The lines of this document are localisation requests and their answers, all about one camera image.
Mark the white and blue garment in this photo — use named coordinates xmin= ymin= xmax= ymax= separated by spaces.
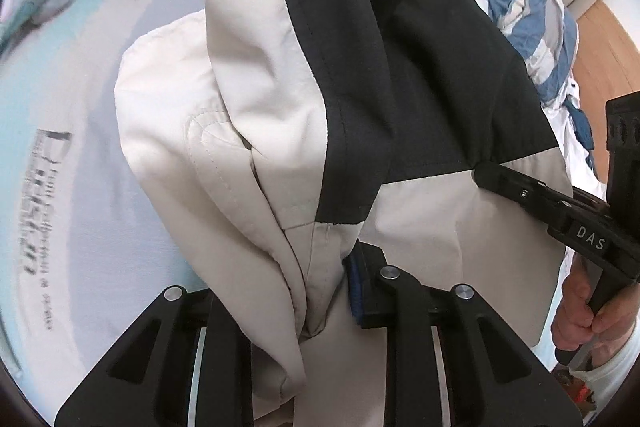
xmin=542 ymin=72 xmax=608 ymax=188

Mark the blue grey plaid pillow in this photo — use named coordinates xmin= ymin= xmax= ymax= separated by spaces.
xmin=452 ymin=0 xmax=581 ymax=108

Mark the cream and black hooded jacket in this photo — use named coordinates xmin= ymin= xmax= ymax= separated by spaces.
xmin=114 ymin=0 xmax=576 ymax=427

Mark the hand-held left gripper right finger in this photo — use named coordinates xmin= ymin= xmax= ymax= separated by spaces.
xmin=347 ymin=243 xmax=586 ymax=427

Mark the person's right hand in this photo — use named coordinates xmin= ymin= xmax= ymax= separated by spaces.
xmin=551 ymin=257 xmax=640 ymax=355

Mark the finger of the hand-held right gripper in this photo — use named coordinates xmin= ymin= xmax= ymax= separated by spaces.
xmin=472 ymin=161 xmax=574 ymax=229

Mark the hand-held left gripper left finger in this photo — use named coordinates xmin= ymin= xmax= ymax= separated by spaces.
xmin=54 ymin=285 xmax=256 ymax=427

